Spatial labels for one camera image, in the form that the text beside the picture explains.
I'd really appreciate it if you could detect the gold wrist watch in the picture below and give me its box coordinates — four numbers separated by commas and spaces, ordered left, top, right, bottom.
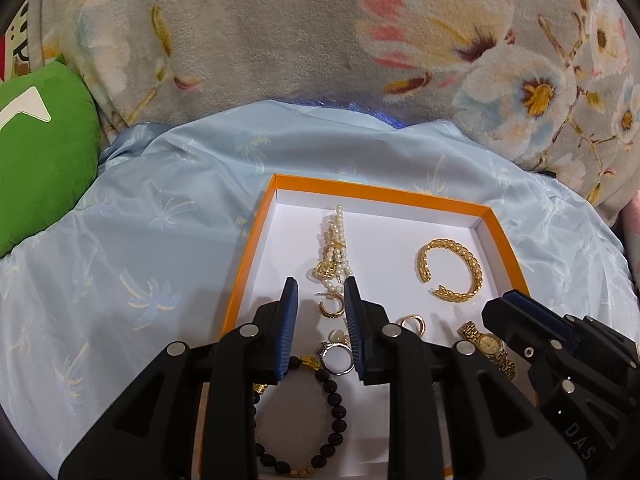
458, 321, 516, 380

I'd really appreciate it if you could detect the gold hoop earring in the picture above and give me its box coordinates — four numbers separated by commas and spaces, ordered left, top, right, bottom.
318, 292, 346, 320
397, 314, 427, 338

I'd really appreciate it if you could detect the black bead bracelet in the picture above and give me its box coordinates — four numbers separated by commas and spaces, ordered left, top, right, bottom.
252, 353, 348, 479

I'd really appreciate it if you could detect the orange cardboard tray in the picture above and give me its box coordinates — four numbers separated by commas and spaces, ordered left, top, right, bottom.
221, 174, 529, 479

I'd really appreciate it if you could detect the pearl and gold brooch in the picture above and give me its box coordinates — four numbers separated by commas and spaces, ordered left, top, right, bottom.
312, 205, 352, 297

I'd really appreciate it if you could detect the light blue palm-print sheet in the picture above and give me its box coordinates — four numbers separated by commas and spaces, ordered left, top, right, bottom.
1, 101, 639, 474

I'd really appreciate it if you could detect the grey floral blanket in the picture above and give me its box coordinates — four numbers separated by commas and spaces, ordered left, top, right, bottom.
27, 0, 639, 220

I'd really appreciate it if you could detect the green plush pillow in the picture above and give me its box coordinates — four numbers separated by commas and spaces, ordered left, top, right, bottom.
1, 62, 101, 255

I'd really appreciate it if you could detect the orange cartoon print cushion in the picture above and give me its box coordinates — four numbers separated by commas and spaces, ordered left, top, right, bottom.
0, 1, 30, 82

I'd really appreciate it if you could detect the gold woven cuff bracelet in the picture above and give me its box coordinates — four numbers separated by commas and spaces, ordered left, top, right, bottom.
416, 237, 485, 304

